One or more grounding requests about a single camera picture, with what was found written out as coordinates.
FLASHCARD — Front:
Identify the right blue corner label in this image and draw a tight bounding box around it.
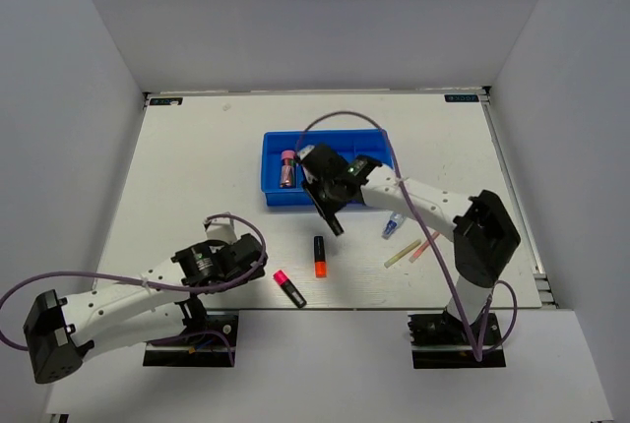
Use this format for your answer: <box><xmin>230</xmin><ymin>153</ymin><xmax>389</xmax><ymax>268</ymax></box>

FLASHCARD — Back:
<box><xmin>444</xmin><ymin>93</ymin><xmax>479</xmax><ymax>103</ymax></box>

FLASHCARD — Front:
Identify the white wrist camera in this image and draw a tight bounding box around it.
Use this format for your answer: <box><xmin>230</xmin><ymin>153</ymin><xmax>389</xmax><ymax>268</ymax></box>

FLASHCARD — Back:
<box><xmin>203</xmin><ymin>216</ymin><xmax>237</xmax><ymax>244</ymax></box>
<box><xmin>295</xmin><ymin>145</ymin><xmax>315</xmax><ymax>164</ymax></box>

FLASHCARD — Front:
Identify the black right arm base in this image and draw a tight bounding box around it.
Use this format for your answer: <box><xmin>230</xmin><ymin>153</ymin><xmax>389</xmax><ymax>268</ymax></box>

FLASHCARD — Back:
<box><xmin>408</xmin><ymin>313</ymin><xmax>506</xmax><ymax>370</ymax></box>

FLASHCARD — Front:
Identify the black highlighter pink cap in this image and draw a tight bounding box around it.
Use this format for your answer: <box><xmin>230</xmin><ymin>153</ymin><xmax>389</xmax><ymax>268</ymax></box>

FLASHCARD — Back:
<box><xmin>273</xmin><ymin>271</ymin><xmax>307</xmax><ymax>309</ymax></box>

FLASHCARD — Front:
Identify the left blue corner label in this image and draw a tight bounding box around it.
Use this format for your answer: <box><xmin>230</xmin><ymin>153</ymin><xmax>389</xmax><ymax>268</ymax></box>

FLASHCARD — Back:
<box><xmin>149</xmin><ymin>97</ymin><xmax>183</xmax><ymax>106</ymax></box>

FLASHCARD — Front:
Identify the thin orange highlighter pen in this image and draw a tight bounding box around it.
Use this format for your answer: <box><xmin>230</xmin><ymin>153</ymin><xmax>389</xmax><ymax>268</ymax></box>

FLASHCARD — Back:
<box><xmin>409</xmin><ymin>231</ymin><xmax>440</xmax><ymax>263</ymax></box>

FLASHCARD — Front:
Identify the blue corner label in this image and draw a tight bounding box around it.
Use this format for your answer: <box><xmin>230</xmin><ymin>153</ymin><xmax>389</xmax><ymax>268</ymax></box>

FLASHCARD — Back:
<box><xmin>149</xmin><ymin>97</ymin><xmax>183</xmax><ymax>106</ymax></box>
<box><xmin>444</xmin><ymin>93</ymin><xmax>479</xmax><ymax>103</ymax></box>

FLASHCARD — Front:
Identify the black highlighter orange cap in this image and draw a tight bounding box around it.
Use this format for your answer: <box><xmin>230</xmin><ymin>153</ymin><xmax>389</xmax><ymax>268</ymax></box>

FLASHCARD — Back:
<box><xmin>313</xmin><ymin>235</ymin><xmax>327</xmax><ymax>278</ymax></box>

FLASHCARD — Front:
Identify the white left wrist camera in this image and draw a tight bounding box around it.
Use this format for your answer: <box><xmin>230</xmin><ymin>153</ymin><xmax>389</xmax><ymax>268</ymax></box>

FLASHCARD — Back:
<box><xmin>203</xmin><ymin>216</ymin><xmax>237</xmax><ymax>244</ymax></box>

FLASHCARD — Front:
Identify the glue stick pink cap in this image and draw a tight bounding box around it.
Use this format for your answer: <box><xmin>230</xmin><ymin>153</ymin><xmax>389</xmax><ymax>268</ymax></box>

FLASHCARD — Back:
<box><xmin>280</xmin><ymin>150</ymin><xmax>295</xmax><ymax>189</ymax></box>

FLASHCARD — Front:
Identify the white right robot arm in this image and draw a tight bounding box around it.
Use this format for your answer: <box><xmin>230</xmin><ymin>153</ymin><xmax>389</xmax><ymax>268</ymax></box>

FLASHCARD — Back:
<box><xmin>296</xmin><ymin>144</ymin><xmax>521</xmax><ymax>343</ymax></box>

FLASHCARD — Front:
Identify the thin yellow highlighter pen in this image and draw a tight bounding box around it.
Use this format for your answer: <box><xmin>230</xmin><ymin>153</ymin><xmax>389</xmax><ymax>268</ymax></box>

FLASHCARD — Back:
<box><xmin>384</xmin><ymin>239</ymin><xmax>422</xmax><ymax>269</ymax></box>

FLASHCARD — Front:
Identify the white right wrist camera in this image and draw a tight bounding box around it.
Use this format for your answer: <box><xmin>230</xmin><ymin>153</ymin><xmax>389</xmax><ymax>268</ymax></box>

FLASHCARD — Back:
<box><xmin>295</xmin><ymin>145</ymin><xmax>315</xmax><ymax>164</ymax></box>

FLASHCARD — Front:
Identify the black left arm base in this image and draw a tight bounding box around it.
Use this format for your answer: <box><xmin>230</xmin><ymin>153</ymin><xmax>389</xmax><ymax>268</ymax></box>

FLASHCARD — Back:
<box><xmin>143</xmin><ymin>313</ymin><xmax>239</xmax><ymax>368</ymax></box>

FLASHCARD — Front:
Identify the blue plastic divided tray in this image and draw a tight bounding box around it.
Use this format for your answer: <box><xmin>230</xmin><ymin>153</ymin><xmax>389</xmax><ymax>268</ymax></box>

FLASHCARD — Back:
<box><xmin>260</xmin><ymin>128</ymin><xmax>398</xmax><ymax>208</ymax></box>

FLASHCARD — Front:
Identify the black highlighter yellow cap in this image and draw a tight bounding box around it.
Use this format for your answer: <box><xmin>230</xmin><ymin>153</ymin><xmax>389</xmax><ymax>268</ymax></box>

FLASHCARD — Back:
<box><xmin>320</xmin><ymin>203</ymin><xmax>345</xmax><ymax>236</ymax></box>

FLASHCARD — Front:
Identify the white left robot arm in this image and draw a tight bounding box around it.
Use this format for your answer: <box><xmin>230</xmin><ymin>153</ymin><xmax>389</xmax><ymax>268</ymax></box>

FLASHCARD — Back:
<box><xmin>23</xmin><ymin>234</ymin><xmax>267</xmax><ymax>385</ymax></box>

